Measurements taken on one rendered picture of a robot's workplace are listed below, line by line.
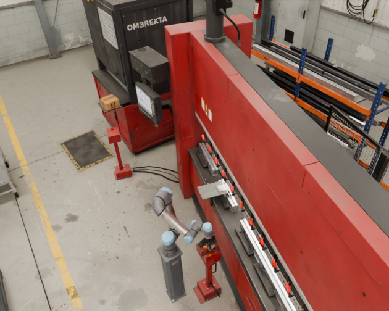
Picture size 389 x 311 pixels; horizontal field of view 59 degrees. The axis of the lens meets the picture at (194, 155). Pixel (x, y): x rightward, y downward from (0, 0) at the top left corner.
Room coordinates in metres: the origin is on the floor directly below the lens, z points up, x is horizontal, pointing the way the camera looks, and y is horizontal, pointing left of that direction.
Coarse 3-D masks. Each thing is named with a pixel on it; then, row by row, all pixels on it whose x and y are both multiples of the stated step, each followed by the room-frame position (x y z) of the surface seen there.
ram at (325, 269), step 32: (224, 96) 2.43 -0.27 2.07; (224, 128) 2.42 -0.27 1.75; (256, 160) 1.83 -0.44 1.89; (256, 192) 1.78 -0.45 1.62; (288, 192) 1.42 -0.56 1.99; (288, 224) 1.35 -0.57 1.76; (320, 224) 1.11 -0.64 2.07; (288, 256) 1.29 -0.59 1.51; (320, 256) 1.05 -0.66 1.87; (352, 256) 0.88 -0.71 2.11; (320, 288) 0.97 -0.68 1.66; (352, 288) 0.82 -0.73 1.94
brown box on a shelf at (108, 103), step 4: (108, 96) 4.18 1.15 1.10; (112, 96) 4.17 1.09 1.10; (100, 100) 4.12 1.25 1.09; (104, 100) 4.08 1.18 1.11; (108, 100) 4.08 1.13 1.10; (112, 100) 4.08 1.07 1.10; (116, 100) 4.08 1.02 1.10; (100, 104) 4.16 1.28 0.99; (104, 104) 4.02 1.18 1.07; (108, 104) 4.01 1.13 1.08; (112, 104) 4.04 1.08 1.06; (116, 104) 4.07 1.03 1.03; (120, 104) 4.13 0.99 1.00; (104, 108) 4.05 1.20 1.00; (108, 108) 4.00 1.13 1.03; (112, 108) 4.03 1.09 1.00; (116, 108) 4.04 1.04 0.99
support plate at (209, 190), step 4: (208, 184) 2.49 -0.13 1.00; (212, 184) 2.49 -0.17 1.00; (216, 184) 2.49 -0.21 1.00; (220, 184) 2.49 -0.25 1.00; (200, 188) 2.44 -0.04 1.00; (204, 188) 2.44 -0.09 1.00; (208, 188) 2.43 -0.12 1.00; (212, 188) 2.43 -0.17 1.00; (200, 192) 2.39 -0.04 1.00; (204, 192) 2.38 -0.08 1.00; (208, 192) 2.38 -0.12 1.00; (212, 192) 2.38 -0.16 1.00; (216, 192) 2.38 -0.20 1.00; (220, 192) 2.37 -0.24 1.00; (224, 192) 2.37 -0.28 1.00; (204, 196) 2.33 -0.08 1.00; (208, 196) 2.32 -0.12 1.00; (212, 196) 2.32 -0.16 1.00
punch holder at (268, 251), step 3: (267, 240) 1.54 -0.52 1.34; (264, 243) 1.57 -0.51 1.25; (267, 243) 1.53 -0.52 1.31; (264, 246) 1.56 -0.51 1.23; (267, 246) 1.53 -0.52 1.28; (270, 246) 1.49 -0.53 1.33; (267, 249) 1.52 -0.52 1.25; (270, 249) 1.48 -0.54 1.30; (273, 249) 1.46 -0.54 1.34; (267, 252) 1.51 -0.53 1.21; (270, 252) 1.48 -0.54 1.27; (273, 252) 1.45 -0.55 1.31; (267, 255) 1.50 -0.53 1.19; (270, 255) 1.46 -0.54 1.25; (273, 255) 1.44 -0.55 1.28; (276, 255) 1.44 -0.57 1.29; (270, 258) 1.46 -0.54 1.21; (273, 258) 1.43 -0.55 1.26; (276, 258) 1.44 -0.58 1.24; (270, 261) 1.45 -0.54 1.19; (276, 261) 1.44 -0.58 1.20
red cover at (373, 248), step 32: (192, 32) 3.23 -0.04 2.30; (224, 64) 2.53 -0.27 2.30; (256, 96) 2.03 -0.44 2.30; (256, 128) 1.84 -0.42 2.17; (288, 128) 1.65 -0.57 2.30; (288, 160) 1.44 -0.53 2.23; (320, 192) 1.15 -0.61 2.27; (352, 224) 0.93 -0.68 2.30; (384, 256) 0.76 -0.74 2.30; (384, 288) 0.69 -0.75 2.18
